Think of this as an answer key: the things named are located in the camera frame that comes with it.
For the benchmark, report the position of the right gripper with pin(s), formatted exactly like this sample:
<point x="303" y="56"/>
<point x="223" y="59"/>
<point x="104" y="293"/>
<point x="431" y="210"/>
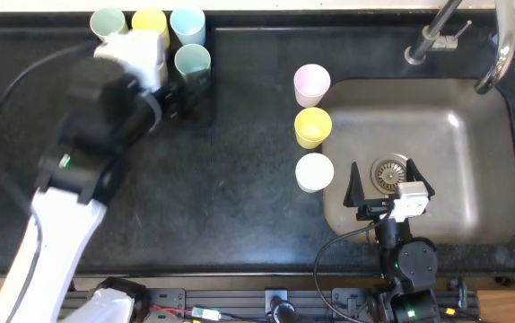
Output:
<point x="372" y="211"/>

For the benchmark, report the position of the yellow cup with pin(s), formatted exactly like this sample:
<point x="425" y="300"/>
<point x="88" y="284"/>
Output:
<point x="312" y="128"/>
<point x="150" y="20"/>

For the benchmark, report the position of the pink cup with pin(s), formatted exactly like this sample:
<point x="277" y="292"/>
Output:
<point x="311" y="83"/>

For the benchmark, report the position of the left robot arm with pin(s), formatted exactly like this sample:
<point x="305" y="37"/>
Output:
<point x="60" y="233"/>

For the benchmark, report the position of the white cup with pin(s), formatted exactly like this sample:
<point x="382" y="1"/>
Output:
<point x="314" y="172"/>

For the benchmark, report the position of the steel sink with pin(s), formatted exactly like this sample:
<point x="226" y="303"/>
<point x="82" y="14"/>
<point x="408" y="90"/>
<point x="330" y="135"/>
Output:
<point x="464" y="179"/>

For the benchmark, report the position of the steel tap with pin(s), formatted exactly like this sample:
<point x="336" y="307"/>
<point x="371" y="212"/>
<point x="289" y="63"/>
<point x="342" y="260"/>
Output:
<point x="506" y="49"/>

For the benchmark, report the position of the black tray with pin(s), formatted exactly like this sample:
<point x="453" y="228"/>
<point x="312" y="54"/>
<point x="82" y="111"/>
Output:
<point x="206" y="112"/>

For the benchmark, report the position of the teal cup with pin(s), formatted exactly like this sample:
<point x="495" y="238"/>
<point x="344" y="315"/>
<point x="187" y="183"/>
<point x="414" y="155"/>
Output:
<point x="192" y="60"/>

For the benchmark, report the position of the blue cup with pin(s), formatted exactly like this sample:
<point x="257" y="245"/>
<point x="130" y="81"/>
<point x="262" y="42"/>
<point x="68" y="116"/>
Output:
<point x="188" y="24"/>

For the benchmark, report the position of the pale green cup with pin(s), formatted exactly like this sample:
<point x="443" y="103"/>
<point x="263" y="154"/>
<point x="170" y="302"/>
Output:
<point x="107" y="21"/>

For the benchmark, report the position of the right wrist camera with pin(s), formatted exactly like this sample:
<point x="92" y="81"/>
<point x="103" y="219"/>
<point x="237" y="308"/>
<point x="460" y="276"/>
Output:
<point x="412" y="199"/>

